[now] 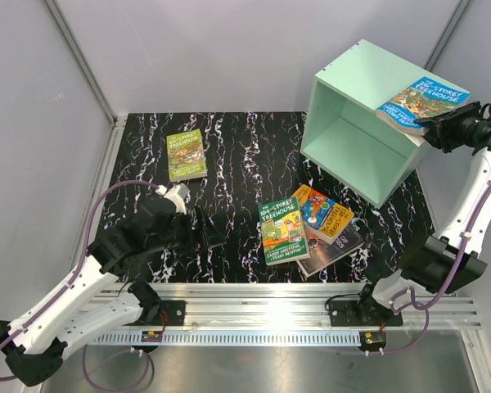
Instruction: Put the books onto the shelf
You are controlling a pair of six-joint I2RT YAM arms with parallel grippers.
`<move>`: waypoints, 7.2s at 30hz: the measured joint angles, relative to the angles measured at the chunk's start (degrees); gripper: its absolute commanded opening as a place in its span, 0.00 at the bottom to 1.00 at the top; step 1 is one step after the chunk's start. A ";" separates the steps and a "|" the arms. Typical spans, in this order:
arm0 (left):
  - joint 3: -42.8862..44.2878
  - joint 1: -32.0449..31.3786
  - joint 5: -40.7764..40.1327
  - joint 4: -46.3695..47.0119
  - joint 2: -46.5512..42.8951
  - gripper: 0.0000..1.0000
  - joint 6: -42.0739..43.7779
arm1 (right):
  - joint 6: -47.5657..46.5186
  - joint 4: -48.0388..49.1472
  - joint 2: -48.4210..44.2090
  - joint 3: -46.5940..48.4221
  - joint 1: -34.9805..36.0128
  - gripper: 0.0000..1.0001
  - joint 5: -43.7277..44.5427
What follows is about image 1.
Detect black marble pattern mat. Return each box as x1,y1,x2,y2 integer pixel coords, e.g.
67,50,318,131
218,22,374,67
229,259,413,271
96,111,453,284

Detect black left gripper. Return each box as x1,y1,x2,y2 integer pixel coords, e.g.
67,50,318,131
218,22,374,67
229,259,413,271
146,205,226,255

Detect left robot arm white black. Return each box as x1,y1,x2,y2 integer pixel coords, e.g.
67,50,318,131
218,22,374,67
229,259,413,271
0,199,225,386

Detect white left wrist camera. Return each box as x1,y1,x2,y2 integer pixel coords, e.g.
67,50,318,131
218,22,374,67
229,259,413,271
155,183,189,214

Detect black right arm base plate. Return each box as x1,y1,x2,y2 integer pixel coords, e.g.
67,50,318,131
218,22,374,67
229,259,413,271
325,298,403,328

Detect left aluminium corner post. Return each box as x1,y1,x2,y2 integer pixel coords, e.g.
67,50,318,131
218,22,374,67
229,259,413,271
42,0,117,127

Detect orange 130-storey treehouse book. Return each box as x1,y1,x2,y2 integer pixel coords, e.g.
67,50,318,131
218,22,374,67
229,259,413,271
292,184,354,245

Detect slotted white cable duct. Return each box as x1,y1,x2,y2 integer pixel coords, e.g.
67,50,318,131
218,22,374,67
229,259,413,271
92,329,361,347

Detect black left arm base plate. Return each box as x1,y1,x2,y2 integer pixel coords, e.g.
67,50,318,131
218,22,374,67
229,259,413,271
142,300,187,327

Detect green 104-storey treehouse book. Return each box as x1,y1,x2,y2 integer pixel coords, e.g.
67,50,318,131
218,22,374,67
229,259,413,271
259,196,309,266

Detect lime green 65-storey treehouse book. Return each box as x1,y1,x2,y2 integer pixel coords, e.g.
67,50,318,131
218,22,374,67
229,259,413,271
166,129,207,182

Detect blue 26-storey treehouse book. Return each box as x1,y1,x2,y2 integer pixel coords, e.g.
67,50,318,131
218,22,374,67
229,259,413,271
376,76,470,137

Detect right aluminium corner post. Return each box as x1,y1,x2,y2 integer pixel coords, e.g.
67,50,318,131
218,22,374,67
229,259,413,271
424,0,474,72

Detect aluminium corner post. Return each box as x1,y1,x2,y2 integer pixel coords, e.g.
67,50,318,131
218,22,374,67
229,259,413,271
42,0,117,127
424,0,474,72

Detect mint green open cabinet box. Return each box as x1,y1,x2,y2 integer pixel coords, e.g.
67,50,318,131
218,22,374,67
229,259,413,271
300,39,450,208

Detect aluminium rail frame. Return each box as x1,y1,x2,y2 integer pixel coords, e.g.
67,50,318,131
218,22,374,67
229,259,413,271
22,116,491,393

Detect dark tale of two cities book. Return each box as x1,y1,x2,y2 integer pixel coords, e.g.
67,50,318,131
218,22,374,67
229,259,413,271
297,225,364,278

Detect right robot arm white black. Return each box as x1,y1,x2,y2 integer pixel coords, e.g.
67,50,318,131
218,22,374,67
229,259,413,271
354,102,491,325

